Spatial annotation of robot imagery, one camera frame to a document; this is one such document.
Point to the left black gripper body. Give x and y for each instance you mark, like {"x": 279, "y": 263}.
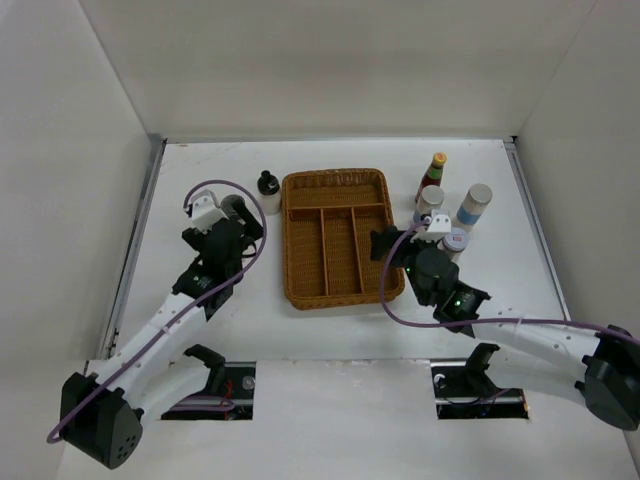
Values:
{"x": 196, "y": 238}

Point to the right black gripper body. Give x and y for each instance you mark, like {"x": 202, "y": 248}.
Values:
{"x": 406, "y": 256}

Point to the black cap salt shaker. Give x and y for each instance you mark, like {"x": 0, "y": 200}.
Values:
{"x": 270, "y": 192}

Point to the blue label bead jar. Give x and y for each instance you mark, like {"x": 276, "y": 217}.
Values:
{"x": 431, "y": 197}
{"x": 477, "y": 198}

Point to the red chili sauce bottle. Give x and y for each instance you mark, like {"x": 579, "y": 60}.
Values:
{"x": 433, "y": 174}

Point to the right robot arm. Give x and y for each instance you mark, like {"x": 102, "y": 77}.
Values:
{"x": 593, "y": 366}

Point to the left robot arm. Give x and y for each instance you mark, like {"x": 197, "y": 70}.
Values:
{"x": 103, "y": 414}

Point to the black top glass grinder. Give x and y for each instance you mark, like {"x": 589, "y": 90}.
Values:
{"x": 234, "y": 207}

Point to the silver lid dark spice jar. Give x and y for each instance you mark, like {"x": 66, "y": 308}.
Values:
{"x": 454, "y": 243}

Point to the brown wicker divided tray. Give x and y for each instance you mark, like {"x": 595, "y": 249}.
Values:
{"x": 327, "y": 218}

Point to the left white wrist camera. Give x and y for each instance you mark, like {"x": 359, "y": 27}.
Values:
{"x": 204, "y": 211}

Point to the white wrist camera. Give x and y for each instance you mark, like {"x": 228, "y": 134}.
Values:
{"x": 440, "y": 224}
{"x": 204, "y": 211}

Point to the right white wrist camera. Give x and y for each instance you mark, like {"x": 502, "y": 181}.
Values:
{"x": 440, "y": 224}

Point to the left aluminium table rail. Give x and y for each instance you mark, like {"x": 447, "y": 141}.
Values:
{"x": 113, "y": 320}

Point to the aluminium table rail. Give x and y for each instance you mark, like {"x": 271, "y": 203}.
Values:
{"x": 511, "y": 150}
{"x": 113, "y": 320}

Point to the right aluminium table rail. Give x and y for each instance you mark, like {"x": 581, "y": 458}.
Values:
{"x": 511, "y": 150}

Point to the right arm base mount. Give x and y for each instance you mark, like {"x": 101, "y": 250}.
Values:
{"x": 463, "y": 391}

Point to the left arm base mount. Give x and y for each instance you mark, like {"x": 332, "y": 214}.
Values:
{"x": 228, "y": 394}

